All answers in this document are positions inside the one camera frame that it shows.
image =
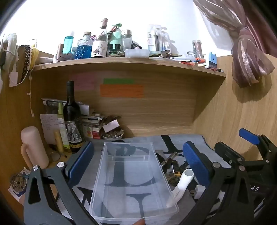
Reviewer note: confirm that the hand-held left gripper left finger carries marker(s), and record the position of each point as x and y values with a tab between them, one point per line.
81	160

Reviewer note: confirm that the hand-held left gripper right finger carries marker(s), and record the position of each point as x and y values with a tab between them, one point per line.
194	162

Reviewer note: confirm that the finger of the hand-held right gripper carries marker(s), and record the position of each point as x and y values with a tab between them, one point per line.
227	151
248	136

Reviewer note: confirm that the small black brass tool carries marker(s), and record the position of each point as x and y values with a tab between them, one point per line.
174	171

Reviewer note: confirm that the white lint shaver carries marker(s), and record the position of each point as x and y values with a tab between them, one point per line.
182	183

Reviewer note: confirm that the white charger plug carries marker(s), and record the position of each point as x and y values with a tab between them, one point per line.
198	191

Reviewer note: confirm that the clear plastic storage box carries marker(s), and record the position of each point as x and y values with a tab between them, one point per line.
121	173

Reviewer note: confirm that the grey mat with black letters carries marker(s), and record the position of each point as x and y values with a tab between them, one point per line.
190	137

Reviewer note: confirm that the small round mirror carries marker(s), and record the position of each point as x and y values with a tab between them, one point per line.
55	157

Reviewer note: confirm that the box with coloured dots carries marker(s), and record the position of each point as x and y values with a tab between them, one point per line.
88	132

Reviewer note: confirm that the yellow stick tube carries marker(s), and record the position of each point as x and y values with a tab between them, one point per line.
58	140

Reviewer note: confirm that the green spray bottle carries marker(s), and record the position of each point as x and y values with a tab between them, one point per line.
62	134

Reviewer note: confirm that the bowl of polished stones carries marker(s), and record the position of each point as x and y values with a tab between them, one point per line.
112	136

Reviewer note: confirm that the stack of booklets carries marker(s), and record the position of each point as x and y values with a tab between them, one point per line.
93	121

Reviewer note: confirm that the pale blank card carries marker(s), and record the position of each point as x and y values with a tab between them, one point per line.
111	126

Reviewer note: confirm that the handwritten white note paper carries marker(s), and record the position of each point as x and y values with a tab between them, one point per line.
48	127

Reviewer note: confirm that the dark wine bottle elephant label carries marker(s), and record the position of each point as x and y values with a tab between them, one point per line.
71	110

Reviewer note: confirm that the rolled printed paper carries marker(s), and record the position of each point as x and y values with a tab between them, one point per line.
83	108

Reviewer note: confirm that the patterned metal ornament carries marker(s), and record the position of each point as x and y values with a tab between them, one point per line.
17	183

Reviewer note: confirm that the cartoon sticker card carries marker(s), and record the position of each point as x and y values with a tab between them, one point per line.
15	193

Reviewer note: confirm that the pink sticky note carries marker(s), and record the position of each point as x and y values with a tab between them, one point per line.
83	81

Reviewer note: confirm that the orange sticky note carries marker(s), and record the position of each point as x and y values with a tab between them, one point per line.
121	90

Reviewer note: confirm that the mauve tied curtain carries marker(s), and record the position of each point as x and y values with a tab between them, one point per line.
248	54

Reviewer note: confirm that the blue block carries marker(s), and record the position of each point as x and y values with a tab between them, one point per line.
212	59

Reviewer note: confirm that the green sticky note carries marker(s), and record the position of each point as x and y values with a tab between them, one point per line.
118	81

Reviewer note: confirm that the pile of small stationery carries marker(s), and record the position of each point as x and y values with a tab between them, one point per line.
188	61

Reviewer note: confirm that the tall glass jar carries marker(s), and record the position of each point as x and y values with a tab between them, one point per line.
197	47

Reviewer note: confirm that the white hanging tag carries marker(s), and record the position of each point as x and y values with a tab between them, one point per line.
13	79

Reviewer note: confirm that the wooden shelf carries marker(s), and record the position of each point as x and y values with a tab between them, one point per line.
129	65

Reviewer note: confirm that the blue diamond-pattern glass bottle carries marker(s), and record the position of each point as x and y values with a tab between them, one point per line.
84	50

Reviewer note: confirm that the brown cardboard tube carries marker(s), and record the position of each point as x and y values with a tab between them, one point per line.
60	50

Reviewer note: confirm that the clear bottle with figure label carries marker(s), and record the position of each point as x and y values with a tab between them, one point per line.
99	48

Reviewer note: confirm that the yellow hanging object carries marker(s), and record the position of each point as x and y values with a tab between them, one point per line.
34	56

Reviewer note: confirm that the dotted headband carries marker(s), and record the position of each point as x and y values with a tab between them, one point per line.
26	58

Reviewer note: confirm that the small dark binoculars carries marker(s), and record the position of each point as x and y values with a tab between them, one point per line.
114	49

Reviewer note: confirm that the teal plastic bottle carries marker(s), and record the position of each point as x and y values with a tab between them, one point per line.
68	44

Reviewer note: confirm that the white round container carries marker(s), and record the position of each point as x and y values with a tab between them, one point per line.
137	53

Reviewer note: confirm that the clear glass bottle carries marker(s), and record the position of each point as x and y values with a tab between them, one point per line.
126	41

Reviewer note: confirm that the mint green pump bottle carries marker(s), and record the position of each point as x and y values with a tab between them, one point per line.
115	35

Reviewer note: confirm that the clear tool packaging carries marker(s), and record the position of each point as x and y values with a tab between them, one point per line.
152	36

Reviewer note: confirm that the white cloth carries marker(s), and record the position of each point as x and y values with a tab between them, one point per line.
10	43

